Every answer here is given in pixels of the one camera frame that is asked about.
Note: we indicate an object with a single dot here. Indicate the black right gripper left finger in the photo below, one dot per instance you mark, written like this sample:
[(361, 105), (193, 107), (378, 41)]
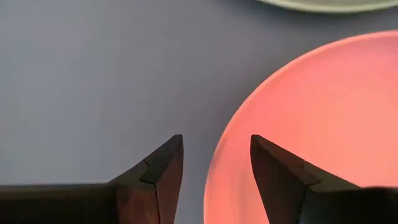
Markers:
[(140, 199)]

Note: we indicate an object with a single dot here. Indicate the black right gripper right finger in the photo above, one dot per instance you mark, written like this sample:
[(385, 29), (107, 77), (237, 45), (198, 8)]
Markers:
[(295, 193)]

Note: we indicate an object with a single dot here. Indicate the coral plastic plate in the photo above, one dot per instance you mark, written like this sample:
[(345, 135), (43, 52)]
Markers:
[(326, 109)]

